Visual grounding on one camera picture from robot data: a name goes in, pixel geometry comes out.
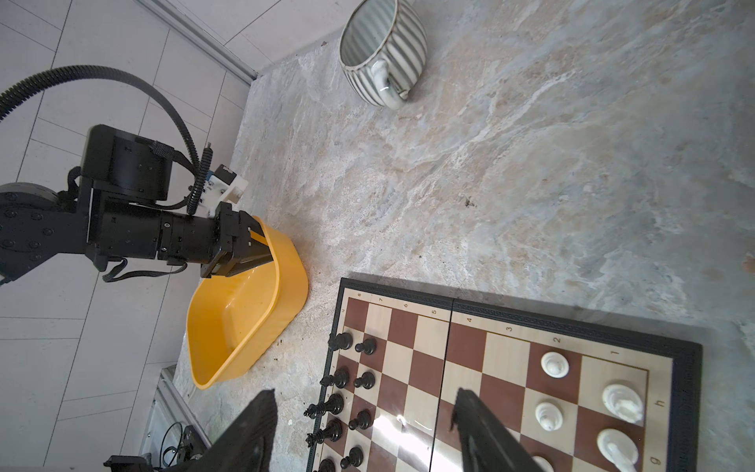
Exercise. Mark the white chess pieces on board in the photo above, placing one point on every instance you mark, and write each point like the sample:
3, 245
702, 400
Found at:
579, 397

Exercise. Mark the brown white chessboard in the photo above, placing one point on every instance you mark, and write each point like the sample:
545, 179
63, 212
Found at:
435, 345

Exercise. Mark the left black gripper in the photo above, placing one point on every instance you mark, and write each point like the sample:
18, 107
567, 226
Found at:
227, 244

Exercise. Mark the aluminium rail frame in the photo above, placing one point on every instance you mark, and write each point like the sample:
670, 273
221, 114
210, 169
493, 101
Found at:
172, 439

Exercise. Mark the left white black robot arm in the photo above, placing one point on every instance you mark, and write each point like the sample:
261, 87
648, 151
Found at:
131, 197

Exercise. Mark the black chess pieces on board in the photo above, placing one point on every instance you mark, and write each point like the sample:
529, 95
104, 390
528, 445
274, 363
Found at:
346, 412

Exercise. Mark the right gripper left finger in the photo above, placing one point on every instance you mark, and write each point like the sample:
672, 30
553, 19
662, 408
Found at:
247, 444

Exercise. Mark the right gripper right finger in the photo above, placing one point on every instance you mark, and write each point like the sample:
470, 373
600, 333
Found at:
486, 445

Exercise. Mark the yellow plastic tray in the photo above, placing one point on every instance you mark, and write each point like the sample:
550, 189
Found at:
232, 321

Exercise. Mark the white ribbed ceramic cup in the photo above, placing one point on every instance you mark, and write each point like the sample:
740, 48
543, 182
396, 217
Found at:
383, 51

